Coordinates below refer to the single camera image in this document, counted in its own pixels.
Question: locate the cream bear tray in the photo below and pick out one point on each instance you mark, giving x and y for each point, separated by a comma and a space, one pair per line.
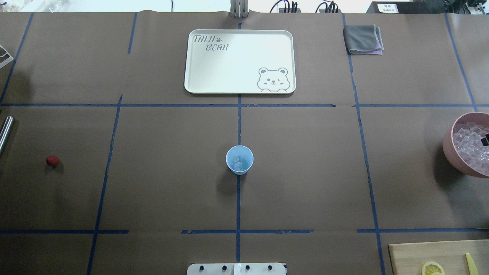
240, 61

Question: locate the light blue cup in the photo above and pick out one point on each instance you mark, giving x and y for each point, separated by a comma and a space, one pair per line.
245, 153

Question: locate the ice cube in cup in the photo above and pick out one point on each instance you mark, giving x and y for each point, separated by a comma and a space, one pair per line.
238, 163

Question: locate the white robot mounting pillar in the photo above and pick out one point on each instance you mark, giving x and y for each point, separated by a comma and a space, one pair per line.
260, 268

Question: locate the wooden cutting board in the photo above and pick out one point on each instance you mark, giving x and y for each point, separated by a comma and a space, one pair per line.
408, 258

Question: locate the yellow plastic knife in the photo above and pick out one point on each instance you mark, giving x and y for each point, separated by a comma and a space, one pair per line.
472, 268

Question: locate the grey folded cloth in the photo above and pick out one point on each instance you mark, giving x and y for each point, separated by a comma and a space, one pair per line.
363, 39

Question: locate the black power strip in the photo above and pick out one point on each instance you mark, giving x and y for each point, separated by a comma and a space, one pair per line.
415, 7

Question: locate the pink bowl of ice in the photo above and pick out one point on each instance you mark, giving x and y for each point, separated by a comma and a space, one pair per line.
462, 144

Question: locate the steel muddler black head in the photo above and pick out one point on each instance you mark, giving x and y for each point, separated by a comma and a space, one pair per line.
5, 132

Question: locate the lemon slices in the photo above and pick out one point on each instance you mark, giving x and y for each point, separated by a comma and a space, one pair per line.
432, 268

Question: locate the aluminium frame post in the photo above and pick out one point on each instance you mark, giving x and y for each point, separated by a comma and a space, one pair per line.
239, 9

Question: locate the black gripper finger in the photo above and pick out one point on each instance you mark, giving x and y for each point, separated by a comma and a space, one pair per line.
485, 140

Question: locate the red strawberry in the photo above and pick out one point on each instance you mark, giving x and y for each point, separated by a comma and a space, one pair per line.
52, 161

